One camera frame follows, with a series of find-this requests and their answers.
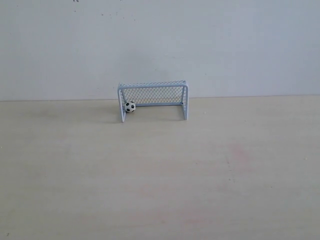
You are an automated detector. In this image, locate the small white goal with net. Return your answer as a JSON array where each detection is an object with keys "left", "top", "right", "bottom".
[{"left": 117, "top": 80, "right": 189, "bottom": 122}]

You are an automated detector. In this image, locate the small black white soccer ball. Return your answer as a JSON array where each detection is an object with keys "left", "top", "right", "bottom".
[{"left": 124, "top": 101, "right": 136, "bottom": 113}]

